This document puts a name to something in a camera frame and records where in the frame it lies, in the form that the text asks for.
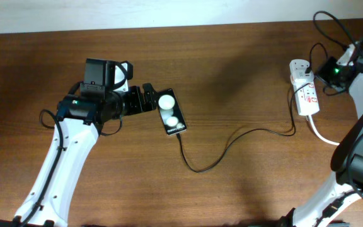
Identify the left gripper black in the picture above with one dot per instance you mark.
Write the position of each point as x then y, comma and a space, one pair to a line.
137, 104

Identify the black smartphone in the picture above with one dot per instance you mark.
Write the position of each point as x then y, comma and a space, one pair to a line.
170, 112

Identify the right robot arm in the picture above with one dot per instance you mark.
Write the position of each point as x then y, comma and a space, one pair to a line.
344, 186

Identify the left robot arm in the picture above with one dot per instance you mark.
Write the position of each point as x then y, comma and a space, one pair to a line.
103, 95

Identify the white charger plug adapter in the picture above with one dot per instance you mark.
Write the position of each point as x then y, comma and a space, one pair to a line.
301, 77

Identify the white power strip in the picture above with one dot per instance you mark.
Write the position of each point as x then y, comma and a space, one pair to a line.
305, 94

